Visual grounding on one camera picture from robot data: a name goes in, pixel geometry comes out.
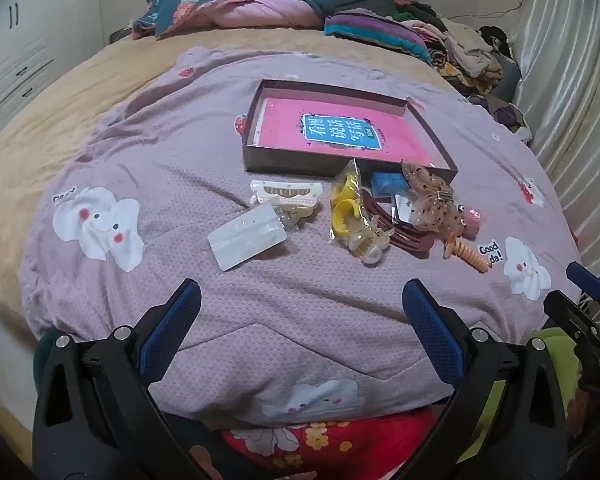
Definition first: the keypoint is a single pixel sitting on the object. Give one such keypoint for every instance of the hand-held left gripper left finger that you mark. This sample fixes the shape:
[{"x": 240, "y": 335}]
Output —
[{"x": 172, "y": 330}]

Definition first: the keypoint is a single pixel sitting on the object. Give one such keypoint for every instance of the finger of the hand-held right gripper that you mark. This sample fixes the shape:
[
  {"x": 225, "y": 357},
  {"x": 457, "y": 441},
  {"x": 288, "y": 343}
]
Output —
[
  {"x": 570, "y": 312},
  {"x": 586, "y": 280}
]

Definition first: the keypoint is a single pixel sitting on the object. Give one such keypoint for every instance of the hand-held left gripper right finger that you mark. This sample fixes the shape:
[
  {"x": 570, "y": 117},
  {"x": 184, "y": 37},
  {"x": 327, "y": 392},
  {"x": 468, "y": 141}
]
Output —
[{"x": 435, "y": 330}]

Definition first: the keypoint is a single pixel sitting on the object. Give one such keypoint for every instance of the maroon snap hair clip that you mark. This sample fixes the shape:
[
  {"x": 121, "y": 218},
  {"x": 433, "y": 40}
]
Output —
[{"x": 410, "y": 242}]

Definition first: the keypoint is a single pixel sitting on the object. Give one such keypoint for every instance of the clear yellowish hair claw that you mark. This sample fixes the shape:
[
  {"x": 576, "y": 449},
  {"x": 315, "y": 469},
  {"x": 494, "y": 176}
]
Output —
[{"x": 365, "y": 250}]

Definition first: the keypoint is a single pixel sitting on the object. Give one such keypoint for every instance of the white pearly card packet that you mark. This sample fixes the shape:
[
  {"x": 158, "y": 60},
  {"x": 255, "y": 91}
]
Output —
[{"x": 245, "y": 240}]

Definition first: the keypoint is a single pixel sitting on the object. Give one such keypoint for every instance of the pink frog hair clip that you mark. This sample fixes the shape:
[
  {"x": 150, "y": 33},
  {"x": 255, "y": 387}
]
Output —
[{"x": 472, "y": 217}]

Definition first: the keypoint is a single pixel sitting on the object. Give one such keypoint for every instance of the brown sheer bow hair clip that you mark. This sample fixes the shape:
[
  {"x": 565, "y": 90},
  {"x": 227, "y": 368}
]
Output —
[{"x": 430, "y": 210}]

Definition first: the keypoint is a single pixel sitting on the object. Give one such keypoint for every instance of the earring card packet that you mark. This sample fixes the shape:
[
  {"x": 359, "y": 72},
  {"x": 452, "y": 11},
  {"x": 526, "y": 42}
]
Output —
[{"x": 402, "y": 207}]

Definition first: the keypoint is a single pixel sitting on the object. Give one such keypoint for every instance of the bag of yellow hair claws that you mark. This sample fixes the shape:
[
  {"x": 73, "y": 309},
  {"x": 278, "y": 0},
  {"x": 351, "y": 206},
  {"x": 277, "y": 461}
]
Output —
[{"x": 342, "y": 210}]

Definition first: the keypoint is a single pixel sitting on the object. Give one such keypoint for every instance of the small blue box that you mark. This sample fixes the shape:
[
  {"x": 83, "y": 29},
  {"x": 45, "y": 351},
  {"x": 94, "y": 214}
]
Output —
[{"x": 387, "y": 182}]

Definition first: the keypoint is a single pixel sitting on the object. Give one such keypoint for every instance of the white hair claw clip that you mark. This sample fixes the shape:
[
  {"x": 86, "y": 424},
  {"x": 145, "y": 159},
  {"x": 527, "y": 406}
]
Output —
[{"x": 285, "y": 192}]

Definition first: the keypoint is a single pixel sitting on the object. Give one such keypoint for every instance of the shallow brown cardboard box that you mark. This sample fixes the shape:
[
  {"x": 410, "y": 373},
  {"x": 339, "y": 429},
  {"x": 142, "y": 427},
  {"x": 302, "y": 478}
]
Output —
[{"x": 260, "y": 157}]

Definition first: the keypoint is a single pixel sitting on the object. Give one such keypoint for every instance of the green cloth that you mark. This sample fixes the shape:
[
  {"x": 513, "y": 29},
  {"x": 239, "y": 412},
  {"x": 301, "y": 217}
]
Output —
[{"x": 562, "y": 347}]

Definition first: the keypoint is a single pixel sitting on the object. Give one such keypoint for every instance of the red floral clothing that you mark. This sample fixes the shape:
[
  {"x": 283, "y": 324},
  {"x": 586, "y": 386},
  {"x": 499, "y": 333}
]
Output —
[{"x": 340, "y": 440}]

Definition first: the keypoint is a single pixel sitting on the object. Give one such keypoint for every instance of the bag of clothes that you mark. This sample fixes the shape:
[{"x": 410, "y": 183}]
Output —
[{"x": 512, "y": 120}]

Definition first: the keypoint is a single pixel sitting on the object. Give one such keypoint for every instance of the purple printed blanket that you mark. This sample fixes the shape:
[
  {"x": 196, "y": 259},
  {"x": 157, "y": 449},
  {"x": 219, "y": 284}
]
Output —
[{"x": 180, "y": 135}]

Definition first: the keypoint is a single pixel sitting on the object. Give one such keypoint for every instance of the cream curtain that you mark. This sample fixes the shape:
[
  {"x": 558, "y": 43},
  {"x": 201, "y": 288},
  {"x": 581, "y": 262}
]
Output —
[{"x": 570, "y": 85}]

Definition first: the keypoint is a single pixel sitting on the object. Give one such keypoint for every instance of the pink book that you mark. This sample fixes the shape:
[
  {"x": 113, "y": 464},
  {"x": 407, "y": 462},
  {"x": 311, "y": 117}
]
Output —
[{"x": 290, "y": 125}]

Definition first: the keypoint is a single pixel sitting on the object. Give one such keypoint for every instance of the pile of clothes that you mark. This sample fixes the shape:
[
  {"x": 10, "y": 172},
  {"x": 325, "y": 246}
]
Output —
[{"x": 470, "y": 55}]

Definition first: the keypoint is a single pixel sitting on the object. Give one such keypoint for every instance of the striped plush pillow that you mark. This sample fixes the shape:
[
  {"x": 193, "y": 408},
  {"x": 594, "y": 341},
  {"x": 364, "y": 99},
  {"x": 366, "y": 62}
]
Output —
[{"x": 380, "y": 32}]

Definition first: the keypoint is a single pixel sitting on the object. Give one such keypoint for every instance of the blue floral pink quilt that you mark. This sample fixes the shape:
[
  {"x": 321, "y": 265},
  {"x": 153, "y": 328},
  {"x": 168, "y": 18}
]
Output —
[{"x": 240, "y": 10}]

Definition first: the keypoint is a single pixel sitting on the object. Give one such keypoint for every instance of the white wardrobe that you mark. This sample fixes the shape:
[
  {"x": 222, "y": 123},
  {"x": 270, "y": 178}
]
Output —
[{"x": 30, "y": 35}]

